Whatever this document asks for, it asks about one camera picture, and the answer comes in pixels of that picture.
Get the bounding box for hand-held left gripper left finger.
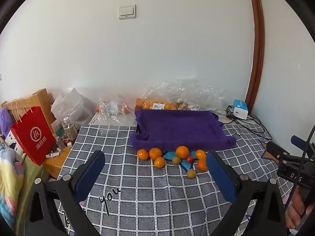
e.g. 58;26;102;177
25;150;106;236

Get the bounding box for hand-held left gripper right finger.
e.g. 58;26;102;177
206;151;287;236

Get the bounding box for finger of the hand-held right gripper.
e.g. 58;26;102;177
267;141;291;164
291;135;315;153

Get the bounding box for purple towel-lined tray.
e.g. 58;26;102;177
130;109;237;151

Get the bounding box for person's right hand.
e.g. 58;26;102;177
287;188;315;229

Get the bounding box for wooden nightstand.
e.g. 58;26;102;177
43;145;73;180

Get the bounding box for clear plastic bottle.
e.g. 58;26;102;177
61;117;77;140

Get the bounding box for white and blue box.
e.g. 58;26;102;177
233;100;249;119

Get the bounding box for grey checked bedsheet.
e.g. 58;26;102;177
58;114;296;236

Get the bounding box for small clear bag of mandarins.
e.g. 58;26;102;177
95;95;137;128

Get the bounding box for red paper shopping bag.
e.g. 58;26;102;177
10;98;57;166

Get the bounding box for white plastic bag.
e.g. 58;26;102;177
51;87;93;126

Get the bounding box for colourful floral blanket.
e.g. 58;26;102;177
0;143;47;227

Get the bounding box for white patterned box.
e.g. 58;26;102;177
5;128;25;159

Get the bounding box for wooden headboard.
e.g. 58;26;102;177
0;88;56;126

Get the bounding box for large clear bag of mandarins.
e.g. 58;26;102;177
135;79;227;112

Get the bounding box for purple plush toy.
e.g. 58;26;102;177
0;108;15;138

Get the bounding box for brown wooden door frame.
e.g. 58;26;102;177
245;0;266;110

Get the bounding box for white wall switch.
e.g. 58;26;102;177
119;4;136;19

